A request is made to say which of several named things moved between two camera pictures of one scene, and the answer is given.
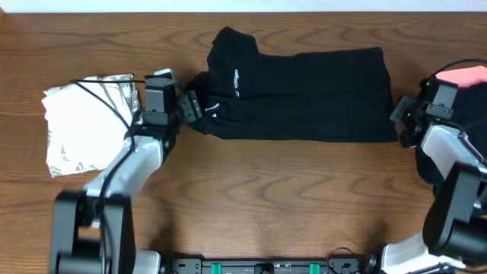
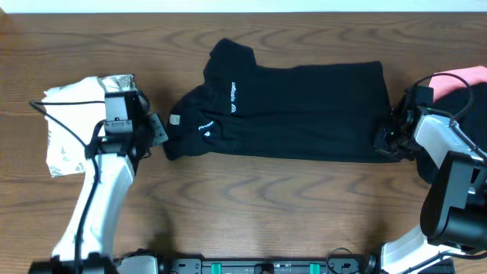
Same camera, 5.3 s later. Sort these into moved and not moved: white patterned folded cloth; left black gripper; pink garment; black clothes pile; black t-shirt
Moved: left black gripper; black t-shirt
Not moved: black clothes pile; pink garment; white patterned folded cloth
